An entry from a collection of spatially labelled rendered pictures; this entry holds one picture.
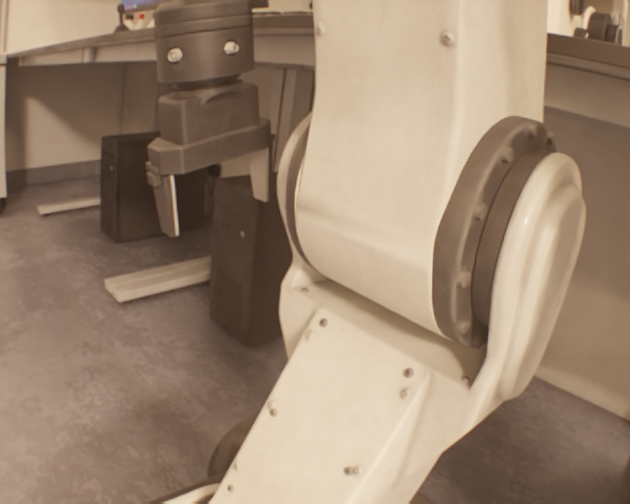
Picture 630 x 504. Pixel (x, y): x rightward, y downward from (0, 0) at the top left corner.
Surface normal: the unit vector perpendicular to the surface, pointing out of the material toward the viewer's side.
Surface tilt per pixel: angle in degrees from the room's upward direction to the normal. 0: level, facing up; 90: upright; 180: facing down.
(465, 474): 0
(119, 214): 90
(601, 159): 90
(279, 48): 90
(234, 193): 90
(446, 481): 0
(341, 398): 60
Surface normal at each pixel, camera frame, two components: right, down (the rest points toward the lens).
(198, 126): 0.67, 0.33
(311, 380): -0.58, -0.33
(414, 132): -0.73, 0.11
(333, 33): -0.74, 0.32
